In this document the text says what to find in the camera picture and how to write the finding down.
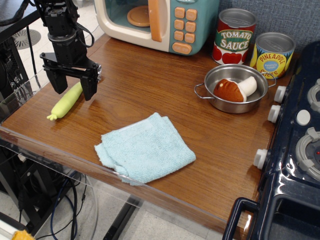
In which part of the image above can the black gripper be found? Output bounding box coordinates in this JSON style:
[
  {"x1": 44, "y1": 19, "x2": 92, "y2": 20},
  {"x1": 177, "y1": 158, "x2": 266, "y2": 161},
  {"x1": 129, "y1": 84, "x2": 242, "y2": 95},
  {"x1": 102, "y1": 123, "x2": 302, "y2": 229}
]
[{"x1": 40, "y1": 34, "x2": 99, "y2": 101}]

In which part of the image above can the spoon with yellow-green handle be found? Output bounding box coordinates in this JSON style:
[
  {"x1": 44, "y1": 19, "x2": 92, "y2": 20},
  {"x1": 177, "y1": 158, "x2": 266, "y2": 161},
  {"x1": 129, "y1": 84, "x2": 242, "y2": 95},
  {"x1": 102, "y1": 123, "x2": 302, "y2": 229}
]
[{"x1": 46, "y1": 65, "x2": 103, "y2": 122}]

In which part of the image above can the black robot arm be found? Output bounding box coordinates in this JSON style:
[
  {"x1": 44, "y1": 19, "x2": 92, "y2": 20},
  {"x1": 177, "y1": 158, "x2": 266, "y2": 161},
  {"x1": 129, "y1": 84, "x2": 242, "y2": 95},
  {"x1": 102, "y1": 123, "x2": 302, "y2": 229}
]
[{"x1": 34, "y1": 0, "x2": 101, "y2": 101}]

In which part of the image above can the light blue folded cloth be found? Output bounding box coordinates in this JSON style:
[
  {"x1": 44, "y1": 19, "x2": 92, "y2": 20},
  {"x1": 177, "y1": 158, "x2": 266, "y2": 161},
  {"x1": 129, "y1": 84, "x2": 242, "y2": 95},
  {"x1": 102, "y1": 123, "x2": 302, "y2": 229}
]
[{"x1": 94, "y1": 112, "x2": 196, "y2": 186}]

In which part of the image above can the round floor vent cover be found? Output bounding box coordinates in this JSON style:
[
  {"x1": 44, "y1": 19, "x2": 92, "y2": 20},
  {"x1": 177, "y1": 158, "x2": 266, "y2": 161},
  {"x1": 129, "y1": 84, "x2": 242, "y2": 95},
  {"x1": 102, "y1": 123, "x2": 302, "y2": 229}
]
[{"x1": 12, "y1": 29, "x2": 41, "y2": 50}]

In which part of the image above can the black desk at left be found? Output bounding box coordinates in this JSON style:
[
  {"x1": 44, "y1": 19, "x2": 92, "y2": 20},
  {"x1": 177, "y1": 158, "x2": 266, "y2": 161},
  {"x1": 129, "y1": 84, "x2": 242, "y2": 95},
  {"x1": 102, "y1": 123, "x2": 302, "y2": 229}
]
[{"x1": 0, "y1": 0, "x2": 40, "y2": 43}]

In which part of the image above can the teal toy microwave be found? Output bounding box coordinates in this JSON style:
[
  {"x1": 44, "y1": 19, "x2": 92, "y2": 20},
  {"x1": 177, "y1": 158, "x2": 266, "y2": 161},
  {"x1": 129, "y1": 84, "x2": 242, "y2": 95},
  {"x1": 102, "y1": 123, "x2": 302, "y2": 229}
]
[{"x1": 94, "y1": 0, "x2": 220, "y2": 56}]

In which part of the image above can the black table leg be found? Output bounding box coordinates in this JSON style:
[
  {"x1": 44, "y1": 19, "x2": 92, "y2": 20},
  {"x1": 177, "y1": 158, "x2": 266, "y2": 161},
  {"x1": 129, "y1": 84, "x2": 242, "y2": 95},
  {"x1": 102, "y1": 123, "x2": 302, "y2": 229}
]
[{"x1": 103, "y1": 203, "x2": 136, "y2": 240}]

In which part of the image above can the plush brown mushroom toy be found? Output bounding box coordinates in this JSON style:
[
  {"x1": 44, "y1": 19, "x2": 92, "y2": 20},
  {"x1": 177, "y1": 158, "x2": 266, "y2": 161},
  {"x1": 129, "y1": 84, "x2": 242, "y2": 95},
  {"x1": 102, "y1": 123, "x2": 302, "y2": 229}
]
[{"x1": 213, "y1": 76, "x2": 257, "y2": 103}]

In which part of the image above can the small steel pot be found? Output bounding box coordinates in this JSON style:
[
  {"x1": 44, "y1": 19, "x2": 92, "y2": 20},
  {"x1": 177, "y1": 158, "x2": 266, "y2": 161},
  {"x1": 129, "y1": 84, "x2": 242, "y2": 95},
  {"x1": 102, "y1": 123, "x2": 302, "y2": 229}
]
[{"x1": 194, "y1": 64, "x2": 277, "y2": 114}]

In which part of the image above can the tomato sauce can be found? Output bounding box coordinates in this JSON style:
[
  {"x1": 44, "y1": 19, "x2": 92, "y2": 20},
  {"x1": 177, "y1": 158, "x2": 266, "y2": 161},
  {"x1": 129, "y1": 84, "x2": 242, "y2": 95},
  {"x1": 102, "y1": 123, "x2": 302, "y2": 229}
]
[{"x1": 212, "y1": 8, "x2": 257, "y2": 65}]

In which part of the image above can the pineapple slices can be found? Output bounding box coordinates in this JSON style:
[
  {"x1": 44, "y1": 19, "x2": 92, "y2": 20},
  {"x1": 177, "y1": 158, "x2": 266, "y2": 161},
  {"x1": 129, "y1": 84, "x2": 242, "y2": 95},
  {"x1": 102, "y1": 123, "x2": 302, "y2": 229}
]
[{"x1": 249, "y1": 32, "x2": 296, "y2": 80}]

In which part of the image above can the dark blue toy stove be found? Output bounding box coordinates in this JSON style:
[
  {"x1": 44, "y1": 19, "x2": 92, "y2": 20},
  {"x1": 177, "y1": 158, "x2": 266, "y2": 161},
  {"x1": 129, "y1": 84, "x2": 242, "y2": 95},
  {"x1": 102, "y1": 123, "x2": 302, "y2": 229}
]
[{"x1": 223, "y1": 41, "x2": 320, "y2": 240}]

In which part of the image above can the black sleeved cable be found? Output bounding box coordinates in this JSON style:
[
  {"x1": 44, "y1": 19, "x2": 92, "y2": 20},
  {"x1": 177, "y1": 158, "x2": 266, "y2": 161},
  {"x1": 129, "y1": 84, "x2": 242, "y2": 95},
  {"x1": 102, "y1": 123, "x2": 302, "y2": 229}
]
[{"x1": 0, "y1": 0, "x2": 33, "y2": 27}]

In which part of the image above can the blue floor cable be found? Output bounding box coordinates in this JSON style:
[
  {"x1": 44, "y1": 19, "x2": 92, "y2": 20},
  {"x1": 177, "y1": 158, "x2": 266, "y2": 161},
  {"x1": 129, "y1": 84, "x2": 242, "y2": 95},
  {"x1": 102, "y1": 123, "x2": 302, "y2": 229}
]
[{"x1": 49, "y1": 172, "x2": 78, "y2": 240}]

